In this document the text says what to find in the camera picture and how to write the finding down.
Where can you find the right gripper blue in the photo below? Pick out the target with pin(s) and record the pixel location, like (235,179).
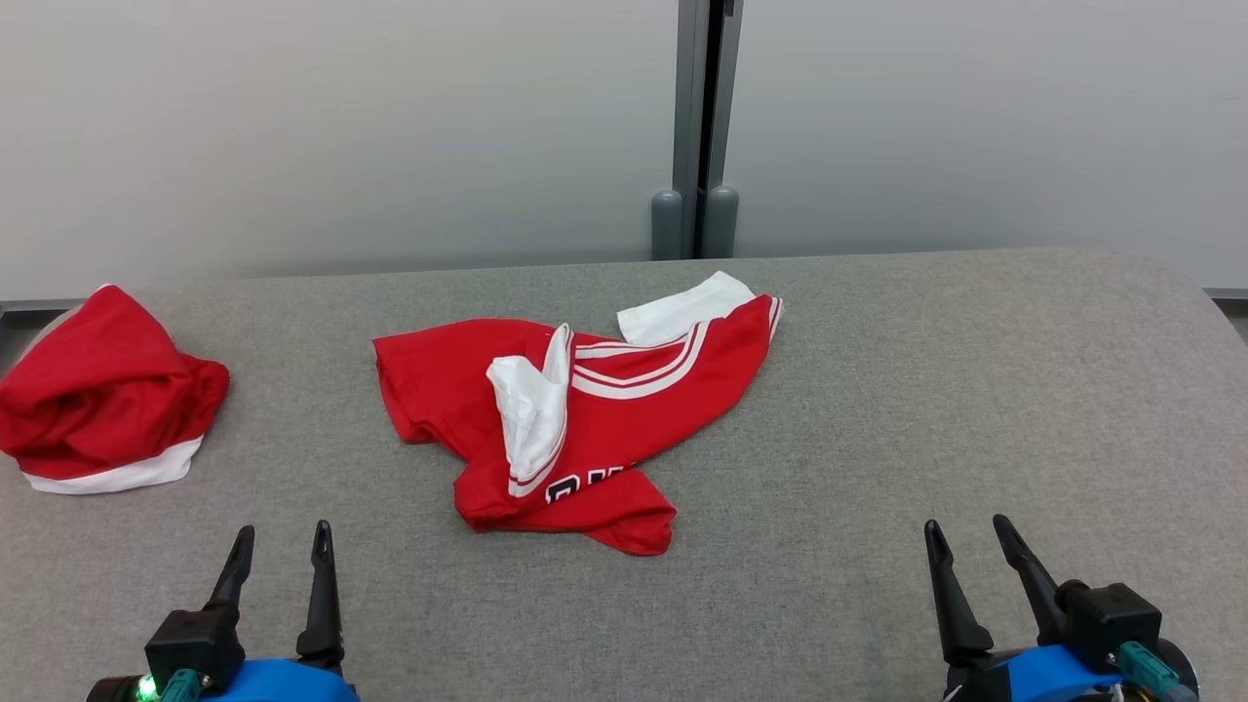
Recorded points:
(1033,681)

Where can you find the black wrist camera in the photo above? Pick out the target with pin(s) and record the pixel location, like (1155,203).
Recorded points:
(195,643)
(1111,624)

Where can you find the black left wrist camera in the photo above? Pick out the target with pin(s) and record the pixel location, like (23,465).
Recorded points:
(195,643)

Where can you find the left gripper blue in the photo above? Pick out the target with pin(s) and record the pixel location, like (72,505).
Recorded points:
(283,684)

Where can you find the grey wall base rail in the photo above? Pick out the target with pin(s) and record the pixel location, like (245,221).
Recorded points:
(39,306)
(1228,295)

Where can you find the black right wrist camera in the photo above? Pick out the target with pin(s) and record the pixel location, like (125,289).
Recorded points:
(1111,624)

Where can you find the crumpled red garment, white hem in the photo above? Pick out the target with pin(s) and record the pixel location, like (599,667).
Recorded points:
(97,390)

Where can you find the red shirt with white sleeves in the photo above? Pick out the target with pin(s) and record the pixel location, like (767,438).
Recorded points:
(634,409)

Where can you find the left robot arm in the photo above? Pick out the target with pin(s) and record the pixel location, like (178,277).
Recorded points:
(117,690)

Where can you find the grey cylindrical post cap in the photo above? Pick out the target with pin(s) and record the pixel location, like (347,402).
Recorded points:
(721,222)
(667,224)

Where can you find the grey metal partition post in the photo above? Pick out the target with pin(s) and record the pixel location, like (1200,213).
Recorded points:
(687,97)

